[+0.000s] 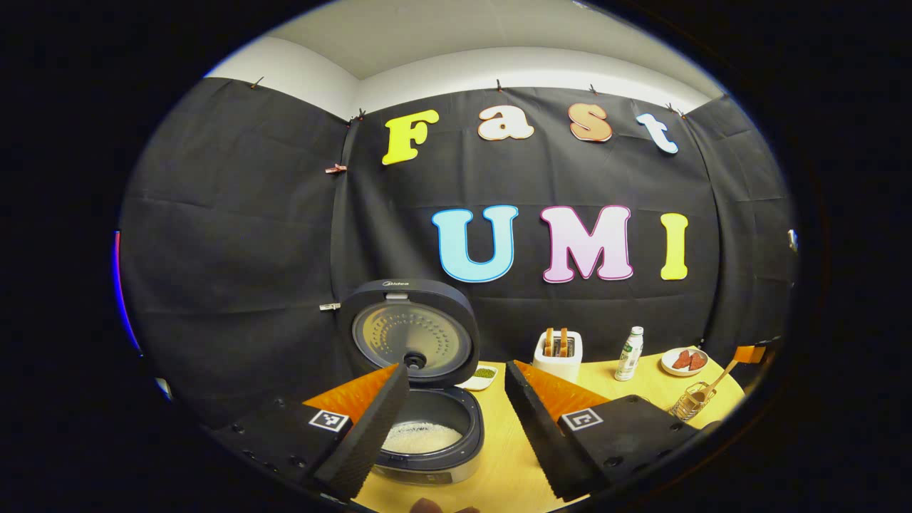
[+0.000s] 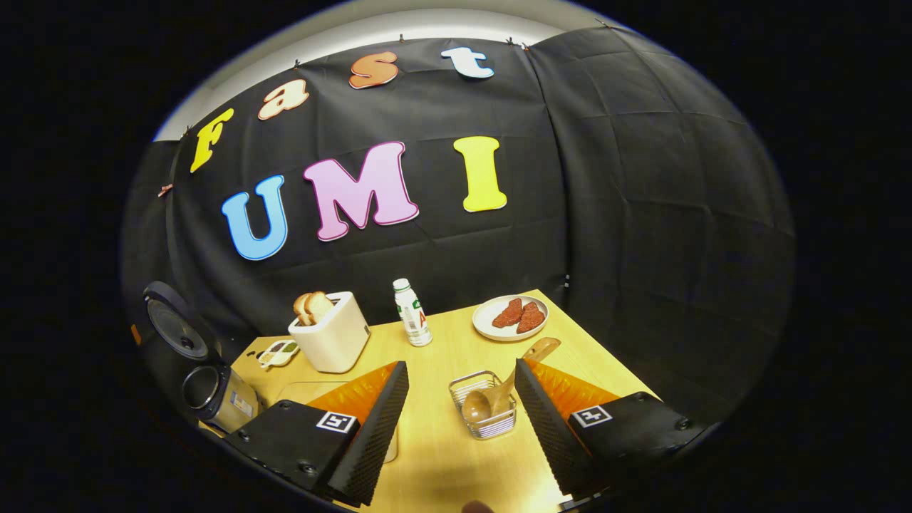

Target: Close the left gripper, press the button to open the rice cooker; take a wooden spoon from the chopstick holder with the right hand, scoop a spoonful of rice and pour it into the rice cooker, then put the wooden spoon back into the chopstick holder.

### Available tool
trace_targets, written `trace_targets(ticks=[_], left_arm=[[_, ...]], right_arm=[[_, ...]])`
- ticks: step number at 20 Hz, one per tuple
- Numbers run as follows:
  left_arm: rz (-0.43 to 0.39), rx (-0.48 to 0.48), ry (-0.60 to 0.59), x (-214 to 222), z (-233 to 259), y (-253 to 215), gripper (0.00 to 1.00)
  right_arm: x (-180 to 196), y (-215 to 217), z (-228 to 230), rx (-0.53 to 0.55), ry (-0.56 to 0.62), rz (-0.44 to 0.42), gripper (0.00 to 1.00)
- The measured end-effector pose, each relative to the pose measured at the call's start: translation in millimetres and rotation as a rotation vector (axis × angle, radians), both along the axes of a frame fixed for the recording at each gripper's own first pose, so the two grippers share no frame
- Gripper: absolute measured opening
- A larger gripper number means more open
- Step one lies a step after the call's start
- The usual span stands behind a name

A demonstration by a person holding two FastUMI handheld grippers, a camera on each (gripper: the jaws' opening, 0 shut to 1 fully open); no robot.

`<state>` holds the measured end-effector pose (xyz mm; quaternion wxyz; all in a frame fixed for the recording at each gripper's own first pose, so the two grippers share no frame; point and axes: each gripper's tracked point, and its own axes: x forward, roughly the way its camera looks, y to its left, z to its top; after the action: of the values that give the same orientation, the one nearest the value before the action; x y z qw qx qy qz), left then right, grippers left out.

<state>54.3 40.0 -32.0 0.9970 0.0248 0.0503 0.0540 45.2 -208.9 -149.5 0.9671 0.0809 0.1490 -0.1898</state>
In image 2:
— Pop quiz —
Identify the wire chopstick holder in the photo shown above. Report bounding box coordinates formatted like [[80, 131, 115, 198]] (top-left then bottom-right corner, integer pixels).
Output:
[[448, 370, 518, 440]]

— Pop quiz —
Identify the white toaster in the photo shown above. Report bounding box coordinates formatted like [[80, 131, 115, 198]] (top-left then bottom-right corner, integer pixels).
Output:
[[288, 291, 371, 374]]

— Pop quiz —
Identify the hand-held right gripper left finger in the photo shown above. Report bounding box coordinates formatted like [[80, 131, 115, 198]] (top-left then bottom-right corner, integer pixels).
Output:
[[223, 360, 411, 508]]

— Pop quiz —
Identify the wooden spoon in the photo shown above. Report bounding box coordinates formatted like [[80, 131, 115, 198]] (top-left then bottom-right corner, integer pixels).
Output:
[[461, 337, 562, 425]]

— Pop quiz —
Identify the clear glass tray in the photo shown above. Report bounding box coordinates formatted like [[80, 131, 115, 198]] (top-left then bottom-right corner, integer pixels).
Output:
[[276, 380, 400, 465]]

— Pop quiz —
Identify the dark grey rice cooker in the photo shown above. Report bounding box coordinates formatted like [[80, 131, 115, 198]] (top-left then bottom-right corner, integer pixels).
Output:
[[141, 280, 263, 435]]

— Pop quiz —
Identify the black backdrop cloth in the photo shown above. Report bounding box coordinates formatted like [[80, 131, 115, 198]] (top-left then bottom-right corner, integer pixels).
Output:
[[120, 27, 795, 428]]

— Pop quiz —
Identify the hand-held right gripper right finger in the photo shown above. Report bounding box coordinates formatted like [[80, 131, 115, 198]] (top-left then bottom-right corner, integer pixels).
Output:
[[514, 358, 710, 499]]

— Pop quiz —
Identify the round white plate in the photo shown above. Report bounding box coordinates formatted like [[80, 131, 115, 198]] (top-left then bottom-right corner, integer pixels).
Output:
[[472, 294, 550, 343]]

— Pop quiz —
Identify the small white divided dish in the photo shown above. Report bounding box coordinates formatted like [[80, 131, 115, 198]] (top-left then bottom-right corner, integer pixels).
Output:
[[256, 340, 301, 369]]

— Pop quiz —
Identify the white plastic drink bottle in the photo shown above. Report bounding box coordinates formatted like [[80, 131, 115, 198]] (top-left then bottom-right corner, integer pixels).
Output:
[[393, 278, 433, 348]]

